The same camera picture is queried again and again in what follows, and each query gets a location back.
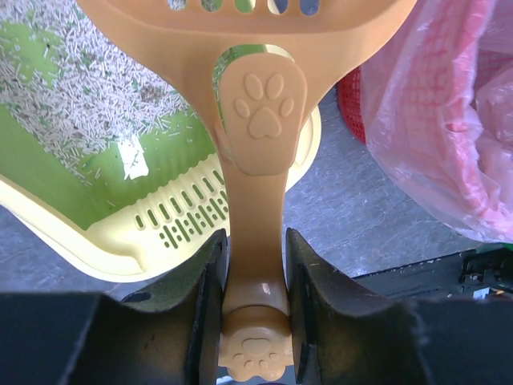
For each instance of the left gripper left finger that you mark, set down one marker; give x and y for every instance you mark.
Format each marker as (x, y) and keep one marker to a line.
(165, 333)

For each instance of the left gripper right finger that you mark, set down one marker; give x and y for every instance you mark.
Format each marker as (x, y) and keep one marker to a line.
(344, 333)

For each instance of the orange litter scoop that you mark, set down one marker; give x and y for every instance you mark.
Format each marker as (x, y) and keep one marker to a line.
(253, 78)

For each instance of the yellow litter box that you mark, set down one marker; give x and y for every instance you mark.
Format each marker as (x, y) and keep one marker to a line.
(121, 234)

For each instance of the cat litter sand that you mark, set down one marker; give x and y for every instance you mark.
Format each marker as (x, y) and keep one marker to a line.
(105, 118)

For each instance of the red plastic waste basket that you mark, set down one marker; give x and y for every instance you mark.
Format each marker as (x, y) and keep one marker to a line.
(348, 99)

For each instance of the pink plastic bin liner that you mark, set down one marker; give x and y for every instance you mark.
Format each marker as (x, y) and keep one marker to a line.
(436, 103)

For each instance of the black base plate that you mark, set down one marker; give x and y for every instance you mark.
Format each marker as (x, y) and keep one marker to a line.
(482, 273)

